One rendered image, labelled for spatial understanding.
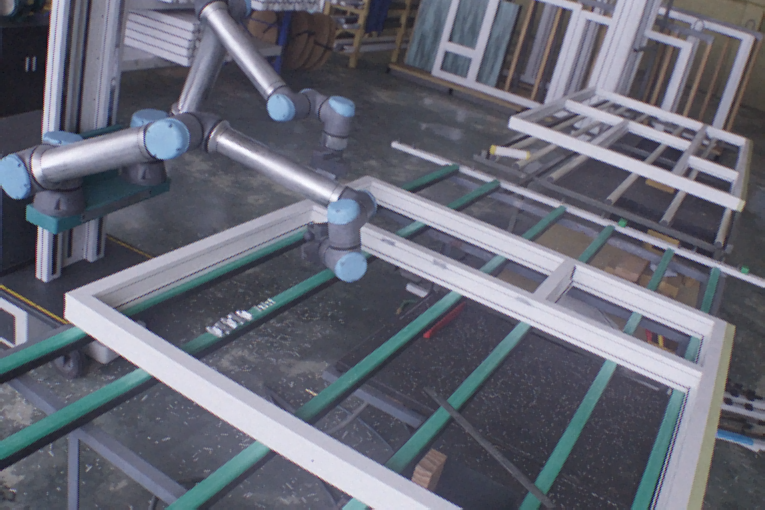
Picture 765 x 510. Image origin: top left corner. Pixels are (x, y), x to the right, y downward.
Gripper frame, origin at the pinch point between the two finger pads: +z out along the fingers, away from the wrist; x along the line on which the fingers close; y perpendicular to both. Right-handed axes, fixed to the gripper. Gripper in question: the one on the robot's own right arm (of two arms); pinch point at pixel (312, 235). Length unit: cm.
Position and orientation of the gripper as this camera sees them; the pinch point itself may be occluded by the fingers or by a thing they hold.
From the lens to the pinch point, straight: 239.2
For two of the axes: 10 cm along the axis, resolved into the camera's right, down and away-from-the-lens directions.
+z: -4.0, -2.6, 8.8
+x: 0.1, -9.6, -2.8
